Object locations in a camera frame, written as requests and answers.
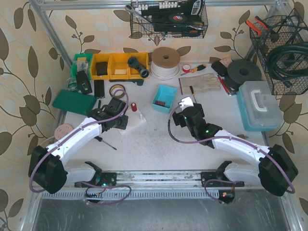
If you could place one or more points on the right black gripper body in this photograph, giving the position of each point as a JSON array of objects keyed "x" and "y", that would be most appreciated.
[{"x": 178, "y": 118}]

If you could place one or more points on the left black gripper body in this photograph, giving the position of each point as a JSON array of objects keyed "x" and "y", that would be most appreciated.
[{"x": 123, "y": 121}]

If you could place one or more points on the brown tape roll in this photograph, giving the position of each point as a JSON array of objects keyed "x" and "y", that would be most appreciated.
[{"x": 117, "y": 91}]

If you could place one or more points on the red spring short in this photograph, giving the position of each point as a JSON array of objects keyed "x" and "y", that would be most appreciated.
[{"x": 134, "y": 107}]

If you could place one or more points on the red spring long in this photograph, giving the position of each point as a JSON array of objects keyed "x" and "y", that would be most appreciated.
[{"x": 160, "y": 103}]

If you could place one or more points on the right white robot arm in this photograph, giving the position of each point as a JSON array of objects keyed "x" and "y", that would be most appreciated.
[{"x": 271, "y": 166}]

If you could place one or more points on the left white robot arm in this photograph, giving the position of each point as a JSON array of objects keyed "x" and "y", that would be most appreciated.
[{"x": 48, "y": 166}]

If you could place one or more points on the black yellow screwdriver thin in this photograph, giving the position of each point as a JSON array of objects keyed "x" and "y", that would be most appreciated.
[{"x": 193, "y": 94}]

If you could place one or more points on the black aluminium extrusion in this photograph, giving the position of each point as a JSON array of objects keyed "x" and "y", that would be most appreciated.
[{"x": 99, "y": 91}]

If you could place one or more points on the black orange screwdriver left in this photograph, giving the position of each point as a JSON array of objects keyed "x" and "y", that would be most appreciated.
[{"x": 101, "y": 140}]

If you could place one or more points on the teal plastic bin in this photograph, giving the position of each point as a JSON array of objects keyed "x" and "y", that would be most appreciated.
[{"x": 165, "y": 94}]

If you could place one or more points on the beige work glove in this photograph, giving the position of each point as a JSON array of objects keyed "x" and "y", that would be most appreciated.
[{"x": 199, "y": 84}]

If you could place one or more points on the black foam block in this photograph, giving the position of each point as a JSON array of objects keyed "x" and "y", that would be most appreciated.
[{"x": 102, "y": 68}]

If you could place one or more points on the yellow triple bin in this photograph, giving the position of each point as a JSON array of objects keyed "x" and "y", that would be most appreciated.
[{"x": 117, "y": 66}]

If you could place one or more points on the red utility knife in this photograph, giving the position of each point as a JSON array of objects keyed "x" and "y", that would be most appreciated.
[{"x": 229, "y": 91}]

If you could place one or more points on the grey pipe fitting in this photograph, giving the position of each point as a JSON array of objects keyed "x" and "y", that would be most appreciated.
[{"x": 135, "y": 64}]

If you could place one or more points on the green case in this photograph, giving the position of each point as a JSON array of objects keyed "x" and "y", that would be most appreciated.
[{"x": 74, "y": 102}]

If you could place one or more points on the red white tape roll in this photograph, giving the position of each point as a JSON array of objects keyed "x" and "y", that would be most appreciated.
[{"x": 186, "y": 68}]

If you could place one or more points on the brass padlock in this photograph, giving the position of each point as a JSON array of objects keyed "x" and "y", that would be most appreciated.
[{"x": 242, "y": 136}]

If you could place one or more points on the black sander block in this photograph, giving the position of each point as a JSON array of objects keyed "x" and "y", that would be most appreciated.
[{"x": 219, "y": 68}]

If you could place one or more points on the green bin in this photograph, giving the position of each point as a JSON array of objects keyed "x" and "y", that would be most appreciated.
[{"x": 81, "y": 62}]

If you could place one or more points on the pink round power strip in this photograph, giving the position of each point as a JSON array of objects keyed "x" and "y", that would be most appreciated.
[{"x": 62, "y": 130}]

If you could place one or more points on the clear teal toolbox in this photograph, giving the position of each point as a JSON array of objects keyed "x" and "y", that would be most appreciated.
[{"x": 258, "y": 107}]

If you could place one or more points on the black disc spool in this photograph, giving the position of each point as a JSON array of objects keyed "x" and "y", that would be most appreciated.
[{"x": 240, "y": 71}]

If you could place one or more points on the black electrical tape roll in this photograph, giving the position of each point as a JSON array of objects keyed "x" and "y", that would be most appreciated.
[{"x": 177, "y": 19}]

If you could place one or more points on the white peg base plate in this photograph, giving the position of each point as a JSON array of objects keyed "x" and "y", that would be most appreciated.
[{"x": 135, "y": 119}]

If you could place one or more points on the white cable spool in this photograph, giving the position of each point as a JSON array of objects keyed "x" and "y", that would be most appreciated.
[{"x": 165, "y": 64}]

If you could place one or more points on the wire basket top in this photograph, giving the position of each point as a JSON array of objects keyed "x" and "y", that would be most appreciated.
[{"x": 167, "y": 19}]

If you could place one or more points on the wire basket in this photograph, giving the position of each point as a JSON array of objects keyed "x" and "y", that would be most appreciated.
[
  {"x": 282, "y": 52},
  {"x": 167, "y": 19}
]

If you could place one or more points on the wire basket right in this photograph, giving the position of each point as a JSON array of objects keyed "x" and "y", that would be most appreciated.
[{"x": 282, "y": 52}]

